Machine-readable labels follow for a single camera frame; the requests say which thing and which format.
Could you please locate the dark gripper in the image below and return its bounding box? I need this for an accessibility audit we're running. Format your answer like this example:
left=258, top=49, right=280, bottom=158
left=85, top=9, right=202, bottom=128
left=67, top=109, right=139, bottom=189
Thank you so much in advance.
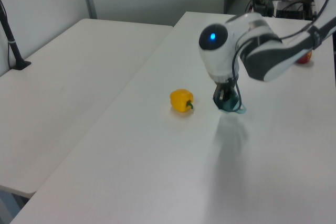
left=212, top=79, right=239, bottom=102

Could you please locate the teal hexagonal mug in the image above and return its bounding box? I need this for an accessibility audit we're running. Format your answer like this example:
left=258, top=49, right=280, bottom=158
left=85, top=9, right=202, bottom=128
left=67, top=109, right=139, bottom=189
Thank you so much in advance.
left=213, top=94, right=248, bottom=116

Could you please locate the yellow bell pepper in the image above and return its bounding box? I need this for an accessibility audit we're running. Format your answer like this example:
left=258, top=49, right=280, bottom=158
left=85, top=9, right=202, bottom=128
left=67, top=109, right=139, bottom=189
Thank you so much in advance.
left=169, top=88, right=195, bottom=113

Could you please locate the red apple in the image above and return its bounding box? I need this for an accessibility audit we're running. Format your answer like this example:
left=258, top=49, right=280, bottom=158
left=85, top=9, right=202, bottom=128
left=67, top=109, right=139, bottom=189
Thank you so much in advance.
left=296, top=50, right=313, bottom=65

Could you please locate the black electronics box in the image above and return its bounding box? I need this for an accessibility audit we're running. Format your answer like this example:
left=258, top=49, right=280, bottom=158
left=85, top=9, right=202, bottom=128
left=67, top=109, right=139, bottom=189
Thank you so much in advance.
left=252, top=0, right=275, bottom=16

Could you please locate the black equipment with cables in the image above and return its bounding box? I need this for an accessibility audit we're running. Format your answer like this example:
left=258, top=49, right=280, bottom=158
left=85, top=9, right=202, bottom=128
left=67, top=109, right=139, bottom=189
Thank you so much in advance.
left=275, top=0, right=316, bottom=20

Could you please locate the black camera stand pole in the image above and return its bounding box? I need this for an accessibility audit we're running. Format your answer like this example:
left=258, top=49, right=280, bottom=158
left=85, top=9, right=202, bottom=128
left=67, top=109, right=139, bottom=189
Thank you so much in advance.
left=0, top=0, right=32, bottom=71

